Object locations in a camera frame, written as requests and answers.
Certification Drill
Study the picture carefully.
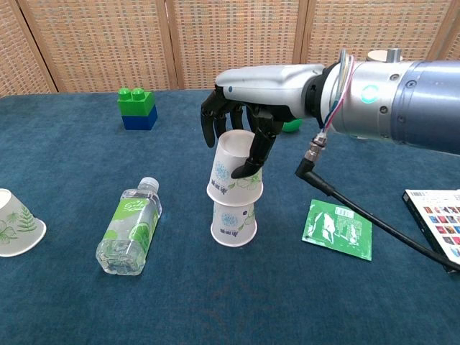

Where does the green leaf print paper cup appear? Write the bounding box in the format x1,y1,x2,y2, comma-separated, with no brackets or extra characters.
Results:
0,188,47,258

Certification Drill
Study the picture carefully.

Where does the clear green label water bottle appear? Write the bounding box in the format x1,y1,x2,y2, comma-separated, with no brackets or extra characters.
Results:
95,176,163,277

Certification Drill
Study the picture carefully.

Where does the green toy building brick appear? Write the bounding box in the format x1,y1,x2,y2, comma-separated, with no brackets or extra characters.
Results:
116,87,156,118

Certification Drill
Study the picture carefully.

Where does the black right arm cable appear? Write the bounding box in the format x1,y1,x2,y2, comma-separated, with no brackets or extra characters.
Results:
295,132,460,273

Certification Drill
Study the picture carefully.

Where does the white picture grid card box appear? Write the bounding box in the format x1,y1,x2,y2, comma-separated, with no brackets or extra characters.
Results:
401,189,460,272

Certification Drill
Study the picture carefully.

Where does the woven rattan folding screen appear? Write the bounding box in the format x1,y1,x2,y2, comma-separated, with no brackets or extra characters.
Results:
0,0,460,98

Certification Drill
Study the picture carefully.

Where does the blue toy building brick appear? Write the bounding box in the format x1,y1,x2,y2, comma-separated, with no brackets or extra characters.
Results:
121,106,159,131

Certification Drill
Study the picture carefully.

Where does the green ball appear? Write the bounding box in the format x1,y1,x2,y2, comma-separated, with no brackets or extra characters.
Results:
282,118,303,134

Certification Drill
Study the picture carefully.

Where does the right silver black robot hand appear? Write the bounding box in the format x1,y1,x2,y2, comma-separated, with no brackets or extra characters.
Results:
200,64,326,180

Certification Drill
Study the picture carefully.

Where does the blue flower print paper cup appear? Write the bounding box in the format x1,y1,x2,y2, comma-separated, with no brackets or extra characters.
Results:
210,199,259,248
206,130,264,208

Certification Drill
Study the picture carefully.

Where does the green white sachet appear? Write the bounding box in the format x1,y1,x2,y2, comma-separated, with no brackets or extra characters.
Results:
301,199,374,262

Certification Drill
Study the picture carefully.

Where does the blue carpet table mat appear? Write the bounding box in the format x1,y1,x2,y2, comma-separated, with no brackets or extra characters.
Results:
0,89,460,345

